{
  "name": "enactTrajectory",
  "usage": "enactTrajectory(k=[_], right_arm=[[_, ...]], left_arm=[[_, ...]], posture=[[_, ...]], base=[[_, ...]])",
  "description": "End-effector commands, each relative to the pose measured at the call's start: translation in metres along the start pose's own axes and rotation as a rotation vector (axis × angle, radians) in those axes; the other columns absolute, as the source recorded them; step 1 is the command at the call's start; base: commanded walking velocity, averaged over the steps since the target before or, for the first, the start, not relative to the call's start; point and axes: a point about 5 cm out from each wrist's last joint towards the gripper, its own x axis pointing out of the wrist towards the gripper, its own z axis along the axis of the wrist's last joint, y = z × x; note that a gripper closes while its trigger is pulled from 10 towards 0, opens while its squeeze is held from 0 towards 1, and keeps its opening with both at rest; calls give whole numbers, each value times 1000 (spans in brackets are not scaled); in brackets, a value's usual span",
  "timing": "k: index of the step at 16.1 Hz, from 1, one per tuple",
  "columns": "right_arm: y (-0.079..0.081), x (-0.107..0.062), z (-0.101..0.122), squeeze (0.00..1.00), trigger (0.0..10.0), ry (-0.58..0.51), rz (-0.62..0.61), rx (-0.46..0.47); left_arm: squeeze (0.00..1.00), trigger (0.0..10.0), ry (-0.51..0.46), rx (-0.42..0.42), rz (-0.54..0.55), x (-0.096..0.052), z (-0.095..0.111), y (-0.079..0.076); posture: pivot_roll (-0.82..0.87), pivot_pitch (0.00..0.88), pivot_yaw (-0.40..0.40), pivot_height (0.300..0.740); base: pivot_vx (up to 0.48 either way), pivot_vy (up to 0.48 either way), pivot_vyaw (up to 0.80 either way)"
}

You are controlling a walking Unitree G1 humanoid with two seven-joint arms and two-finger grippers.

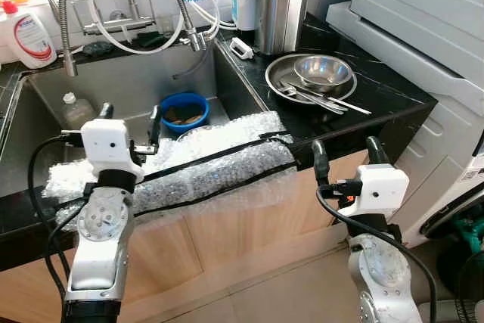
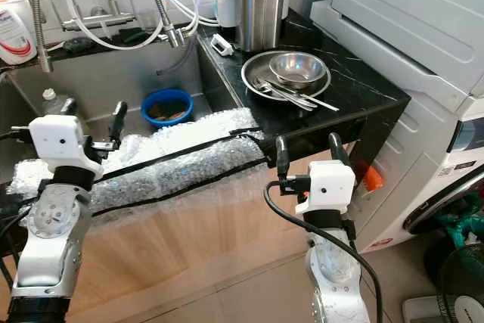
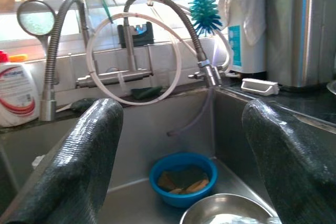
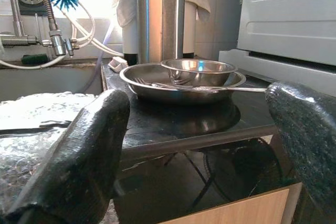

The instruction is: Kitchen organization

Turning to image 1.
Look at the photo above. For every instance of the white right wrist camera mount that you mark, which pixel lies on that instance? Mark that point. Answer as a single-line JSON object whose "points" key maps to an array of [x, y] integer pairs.
{"points": [[382, 187]]}

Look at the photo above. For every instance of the large stainless steel plate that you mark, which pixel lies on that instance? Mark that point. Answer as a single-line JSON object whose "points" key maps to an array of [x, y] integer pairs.
{"points": [[278, 73]]}

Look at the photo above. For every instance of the black tape strip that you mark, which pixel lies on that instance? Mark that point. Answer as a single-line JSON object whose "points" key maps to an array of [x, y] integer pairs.
{"points": [[204, 159], [227, 184]]}

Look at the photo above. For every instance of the tall stainless steel canister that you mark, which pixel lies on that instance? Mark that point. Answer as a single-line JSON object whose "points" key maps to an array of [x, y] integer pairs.
{"points": [[283, 5]]}

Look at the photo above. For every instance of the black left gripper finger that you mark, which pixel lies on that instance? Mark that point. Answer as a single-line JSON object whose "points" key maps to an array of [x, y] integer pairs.
{"points": [[106, 111], [155, 125]]}

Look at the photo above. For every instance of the clear plastic bottle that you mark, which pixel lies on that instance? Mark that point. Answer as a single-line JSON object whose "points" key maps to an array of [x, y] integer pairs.
{"points": [[76, 111]]}

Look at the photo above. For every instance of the blue plastic bowl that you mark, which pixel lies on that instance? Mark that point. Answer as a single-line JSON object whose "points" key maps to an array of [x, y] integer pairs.
{"points": [[184, 129]]}

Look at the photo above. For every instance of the light wooden cabinet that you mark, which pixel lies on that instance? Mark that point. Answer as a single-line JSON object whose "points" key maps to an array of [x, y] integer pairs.
{"points": [[249, 240]]}

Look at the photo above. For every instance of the clear thin tube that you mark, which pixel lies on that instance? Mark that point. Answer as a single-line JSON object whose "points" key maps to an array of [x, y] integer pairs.
{"points": [[198, 67]]}

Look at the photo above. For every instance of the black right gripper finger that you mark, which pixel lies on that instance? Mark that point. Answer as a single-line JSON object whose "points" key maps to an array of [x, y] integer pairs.
{"points": [[377, 151], [321, 163]]}

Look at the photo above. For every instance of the clear bubble wrap sheet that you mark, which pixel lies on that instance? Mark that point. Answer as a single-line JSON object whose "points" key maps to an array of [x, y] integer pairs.
{"points": [[227, 172]]}

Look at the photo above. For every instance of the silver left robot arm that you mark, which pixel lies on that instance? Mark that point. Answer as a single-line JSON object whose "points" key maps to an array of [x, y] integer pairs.
{"points": [[102, 255]]}

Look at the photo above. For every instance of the small white plastic clip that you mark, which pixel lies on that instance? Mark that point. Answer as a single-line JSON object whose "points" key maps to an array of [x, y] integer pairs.
{"points": [[241, 48]]}

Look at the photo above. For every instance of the white red dish soap bottle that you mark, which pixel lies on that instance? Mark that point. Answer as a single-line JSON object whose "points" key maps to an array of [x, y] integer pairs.
{"points": [[32, 43]]}

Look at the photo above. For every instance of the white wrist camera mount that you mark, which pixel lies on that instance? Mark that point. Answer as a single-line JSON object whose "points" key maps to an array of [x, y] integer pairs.
{"points": [[110, 145], [382, 187]]}

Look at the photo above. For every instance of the white washing machine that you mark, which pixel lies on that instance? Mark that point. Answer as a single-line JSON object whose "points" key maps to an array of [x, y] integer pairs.
{"points": [[454, 134]]}

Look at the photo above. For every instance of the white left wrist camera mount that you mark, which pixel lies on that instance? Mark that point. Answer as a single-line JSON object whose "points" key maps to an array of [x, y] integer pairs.
{"points": [[110, 145]]}

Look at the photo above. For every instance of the stainless steel sink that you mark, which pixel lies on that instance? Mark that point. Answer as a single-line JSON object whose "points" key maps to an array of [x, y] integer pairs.
{"points": [[128, 81]]}

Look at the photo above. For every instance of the white ribbed appliance panel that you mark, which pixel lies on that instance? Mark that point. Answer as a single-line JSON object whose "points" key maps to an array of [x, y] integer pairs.
{"points": [[423, 5]]}

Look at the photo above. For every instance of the green yellow scouring sponge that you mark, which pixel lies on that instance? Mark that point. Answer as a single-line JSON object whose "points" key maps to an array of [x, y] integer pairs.
{"points": [[185, 116]]}

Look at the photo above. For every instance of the small stainless steel bowl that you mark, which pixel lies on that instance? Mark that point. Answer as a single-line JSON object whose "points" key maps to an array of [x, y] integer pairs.
{"points": [[324, 72]]}

